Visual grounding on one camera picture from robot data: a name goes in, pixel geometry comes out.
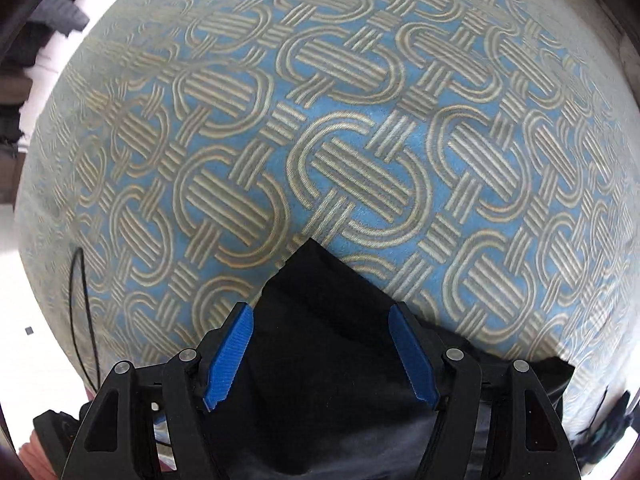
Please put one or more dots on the grey puffer jacket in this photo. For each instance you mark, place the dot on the grey puffer jacket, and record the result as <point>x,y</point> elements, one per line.
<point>62,12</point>

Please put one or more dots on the blue patterned garment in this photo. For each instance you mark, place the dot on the blue patterned garment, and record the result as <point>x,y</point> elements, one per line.
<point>617,412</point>

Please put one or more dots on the black pants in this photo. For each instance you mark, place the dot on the black pants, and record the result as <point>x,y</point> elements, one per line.
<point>325,360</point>

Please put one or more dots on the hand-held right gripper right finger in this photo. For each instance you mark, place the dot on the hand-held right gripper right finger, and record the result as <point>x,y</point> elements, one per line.
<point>412,360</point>

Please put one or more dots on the bed with patterned sheet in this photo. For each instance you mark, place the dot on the bed with patterned sheet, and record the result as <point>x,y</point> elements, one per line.
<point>350,110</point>

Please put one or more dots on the black device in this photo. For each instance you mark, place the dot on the black device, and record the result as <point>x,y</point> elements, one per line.
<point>52,432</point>

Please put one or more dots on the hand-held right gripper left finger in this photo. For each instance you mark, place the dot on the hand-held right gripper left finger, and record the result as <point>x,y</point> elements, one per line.
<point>230,360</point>

